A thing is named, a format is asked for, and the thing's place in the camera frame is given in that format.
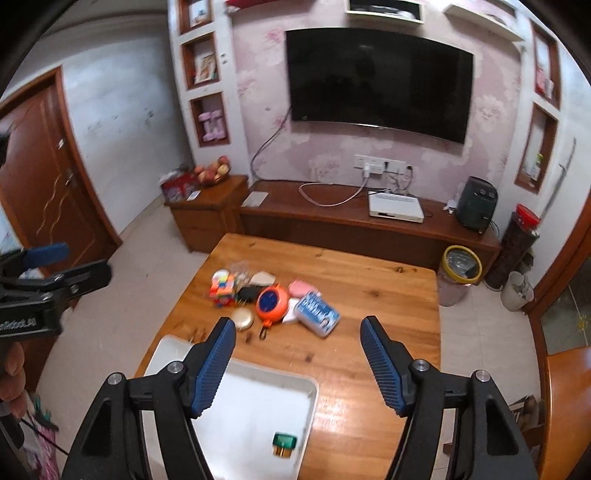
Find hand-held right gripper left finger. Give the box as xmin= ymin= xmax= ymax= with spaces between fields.
xmin=55 ymin=316 xmax=237 ymax=480

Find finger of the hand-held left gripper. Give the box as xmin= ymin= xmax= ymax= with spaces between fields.
xmin=0 ymin=243 xmax=70 ymax=278
xmin=18 ymin=259 xmax=112 ymax=309

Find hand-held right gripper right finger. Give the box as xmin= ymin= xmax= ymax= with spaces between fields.
xmin=360 ymin=316 xmax=539 ymax=480

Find white plastic tray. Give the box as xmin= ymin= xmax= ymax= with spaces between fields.
xmin=134 ymin=335 xmax=320 ymax=480

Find pink oval case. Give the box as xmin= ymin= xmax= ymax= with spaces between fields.
xmin=288 ymin=279 xmax=320 ymax=298

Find person's left hand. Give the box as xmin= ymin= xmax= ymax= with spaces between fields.
xmin=0 ymin=342 xmax=26 ymax=416

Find brown wooden door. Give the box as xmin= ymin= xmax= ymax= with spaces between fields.
xmin=0 ymin=67 xmax=123 ymax=278

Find colourful puzzle cube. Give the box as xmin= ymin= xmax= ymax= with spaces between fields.
xmin=210 ymin=269 xmax=237 ymax=308

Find blue and white packet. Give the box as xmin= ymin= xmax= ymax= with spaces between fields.
xmin=294 ymin=291 xmax=341 ymax=337

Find orange round tape measure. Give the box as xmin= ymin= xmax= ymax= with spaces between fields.
xmin=256 ymin=285 xmax=291 ymax=340

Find small green box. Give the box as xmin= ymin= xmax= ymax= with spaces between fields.
xmin=272 ymin=432 xmax=297 ymax=460

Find yellow-rimmed jar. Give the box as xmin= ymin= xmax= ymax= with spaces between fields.
xmin=436 ymin=246 xmax=482 ymax=306

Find pink printed cloth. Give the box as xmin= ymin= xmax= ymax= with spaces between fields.
xmin=21 ymin=392 xmax=63 ymax=480

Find red printed box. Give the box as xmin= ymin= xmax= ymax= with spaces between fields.
xmin=160 ymin=171 xmax=200 ymax=202

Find small wooden side cabinet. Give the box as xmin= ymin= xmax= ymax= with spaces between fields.
xmin=165 ymin=175 xmax=250 ymax=254

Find long wooden television cabinet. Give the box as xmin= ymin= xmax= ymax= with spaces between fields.
xmin=239 ymin=180 xmax=502 ymax=278

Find white bucket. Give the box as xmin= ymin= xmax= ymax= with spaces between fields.
xmin=501 ymin=271 xmax=535 ymax=311

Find white set-top box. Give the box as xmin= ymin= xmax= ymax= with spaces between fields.
xmin=368 ymin=191 xmax=424 ymax=223

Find basket of apples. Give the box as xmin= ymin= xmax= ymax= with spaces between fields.
xmin=194 ymin=156 xmax=232 ymax=185

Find black air fryer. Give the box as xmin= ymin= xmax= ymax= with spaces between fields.
xmin=456 ymin=176 xmax=498 ymax=233

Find wooden chair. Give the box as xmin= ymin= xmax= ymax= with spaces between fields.
xmin=538 ymin=348 xmax=591 ymax=480

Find pink baby boots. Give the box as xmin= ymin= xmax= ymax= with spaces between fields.
xmin=198 ymin=111 xmax=227 ymax=143

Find framed pictures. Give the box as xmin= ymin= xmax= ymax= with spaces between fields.
xmin=194 ymin=52 xmax=218 ymax=85

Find white cable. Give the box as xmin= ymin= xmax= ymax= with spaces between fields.
xmin=299 ymin=178 xmax=370 ymax=207

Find white wall socket strip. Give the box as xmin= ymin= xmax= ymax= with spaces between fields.
xmin=354 ymin=154 xmax=407 ymax=177

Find grey television cable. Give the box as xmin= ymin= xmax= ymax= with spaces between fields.
xmin=250 ymin=104 xmax=293 ymax=181

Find wall-mounted black television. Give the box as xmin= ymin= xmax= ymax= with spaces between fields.
xmin=285 ymin=28 xmax=475 ymax=146

